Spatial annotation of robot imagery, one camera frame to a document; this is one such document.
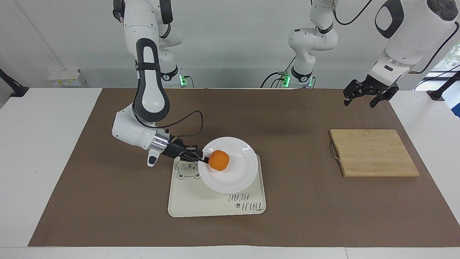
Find white box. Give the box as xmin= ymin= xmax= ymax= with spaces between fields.
xmin=48 ymin=68 xmax=87 ymax=87

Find black cable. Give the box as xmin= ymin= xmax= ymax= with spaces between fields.
xmin=331 ymin=0 xmax=374 ymax=26
xmin=409 ymin=21 xmax=460 ymax=74
xmin=260 ymin=56 xmax=297 ymax=89
xmin=132 ymin=110 xmax=204 ymax=143

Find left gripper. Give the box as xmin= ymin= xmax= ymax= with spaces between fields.
xmin=343 ymin=76 xmax=400 ymax=108

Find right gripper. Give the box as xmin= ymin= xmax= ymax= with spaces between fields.
xmin=161 ymin=137 xmax=211 ymax=165

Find white round plate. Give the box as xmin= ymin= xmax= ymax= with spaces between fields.
xmin=198 ymin=137 xmax=259 ymax=194

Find black stand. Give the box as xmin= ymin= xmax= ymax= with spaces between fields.
xmin=427 ymin=71 xmax=460 ymax=101
xmin=0 ymin=68 xmax=29 ymax=98

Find wooden cutting board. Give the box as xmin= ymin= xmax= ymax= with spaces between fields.
xmin=329 ymin=129 xmax=420 ymax=178

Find orange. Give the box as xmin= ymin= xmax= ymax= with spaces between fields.
xmin=209 ymin=150 xmax=230 ymax=171

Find cream tray with bear print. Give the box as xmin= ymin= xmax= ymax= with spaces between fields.
xmin=168 ymin=154 xmax=267 ymax=218

